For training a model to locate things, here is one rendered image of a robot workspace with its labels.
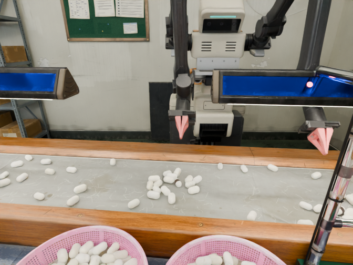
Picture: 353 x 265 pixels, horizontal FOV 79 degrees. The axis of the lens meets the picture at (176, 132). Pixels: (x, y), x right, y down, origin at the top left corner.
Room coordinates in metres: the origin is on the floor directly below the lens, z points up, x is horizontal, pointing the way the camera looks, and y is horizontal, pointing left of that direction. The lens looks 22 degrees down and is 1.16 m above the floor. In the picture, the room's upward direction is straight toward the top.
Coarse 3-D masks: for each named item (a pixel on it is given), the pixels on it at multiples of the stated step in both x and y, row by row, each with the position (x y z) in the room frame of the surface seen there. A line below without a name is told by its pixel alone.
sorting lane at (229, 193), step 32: (0, 160) 0.73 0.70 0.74; (32, 160) 0.73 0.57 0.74; (64, 160) 0.73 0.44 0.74; (96, 160) 0.73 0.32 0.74; (128, 160) 0.73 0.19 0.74; (0, 192) 0.54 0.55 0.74; (32, 192) 0.54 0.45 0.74; (64, 192) 0.54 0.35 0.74; (96, 192) 0.54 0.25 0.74; (128, 192) 0.54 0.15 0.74; (224, 192) 0.54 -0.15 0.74; (256, 192) 0.54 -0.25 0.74; (288, 192) 0.54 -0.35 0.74; (320, 192) 0.54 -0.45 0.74; (352, 192) 0.54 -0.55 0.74
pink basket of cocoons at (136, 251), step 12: (84, 228) 0.37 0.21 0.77; (96, 228) 0.37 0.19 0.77; (108, 228) 0.37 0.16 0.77; (48, 240) 0.34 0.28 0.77; (60, 240) 0.35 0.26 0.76; (72, 240) 0.35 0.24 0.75; (84, 240) 0.36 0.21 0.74; (96, 240) 0.36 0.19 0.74; (108, 240) 0.36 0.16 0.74; (120, 240) 0.35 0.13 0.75; (132, 240) 0.34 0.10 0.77; (36, 252) 0.31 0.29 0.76; (48, 252) 0.32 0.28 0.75; (132, 252) 0.33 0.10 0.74; (24, 264) 0.29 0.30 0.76; (36, 264) 0.30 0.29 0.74; (48, 264) 0.31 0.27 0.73; (144, 264) 0.28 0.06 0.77
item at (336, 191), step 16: (336, 80) 0.40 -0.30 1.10; (352, 80) 0.35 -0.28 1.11; (352, 128) 0.32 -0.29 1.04; (352, 144) 0.31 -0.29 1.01; (352, 160) 0.31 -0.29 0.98; (336, 176) 0.32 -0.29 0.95; (336, 192) 0.31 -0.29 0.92; (336, 208) 0.31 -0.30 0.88; (320, 224) 0.32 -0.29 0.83; (336, 224) 0.31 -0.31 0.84; (352, 224) 0.31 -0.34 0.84; (320, 240) 0.31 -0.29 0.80; (320, 256) 0.31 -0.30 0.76
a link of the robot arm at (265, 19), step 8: (280, 0) 0.96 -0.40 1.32; (288, 0) 0.93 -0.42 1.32; (272, 8) 1.02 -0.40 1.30; (280, 8) 0.97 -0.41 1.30; (288, 8) 0.97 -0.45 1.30; (264, 16) 1.06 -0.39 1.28; (272, 16) 1.02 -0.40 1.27; (280, 16) 1.00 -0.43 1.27; (256, 24) 1.12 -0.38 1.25; (264, 24) 1.05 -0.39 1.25; (272, 24) 1.04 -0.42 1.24; (280, 24) 1.04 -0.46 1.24; (256, 32) 1.12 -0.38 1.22; (264, 32) 1.07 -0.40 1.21; (280, 32) 1.07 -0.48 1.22
